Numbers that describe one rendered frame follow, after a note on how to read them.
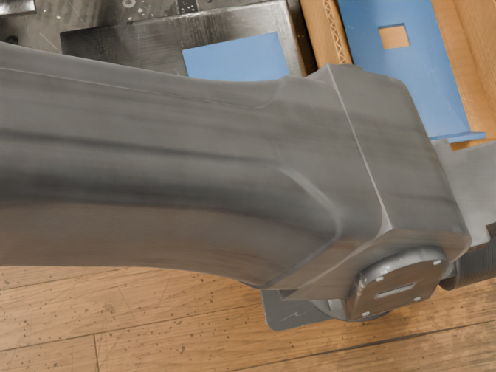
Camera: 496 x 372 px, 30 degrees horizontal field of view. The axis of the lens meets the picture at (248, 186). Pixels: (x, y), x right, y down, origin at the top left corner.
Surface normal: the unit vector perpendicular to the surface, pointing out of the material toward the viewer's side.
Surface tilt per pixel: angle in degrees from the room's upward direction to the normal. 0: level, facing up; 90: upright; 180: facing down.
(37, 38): 0
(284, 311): 30
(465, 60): 0
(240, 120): 38
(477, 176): 1
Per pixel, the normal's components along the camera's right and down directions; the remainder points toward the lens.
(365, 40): 0.02, -0.42
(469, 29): -0.98, 0.17
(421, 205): 0.61, -0.49
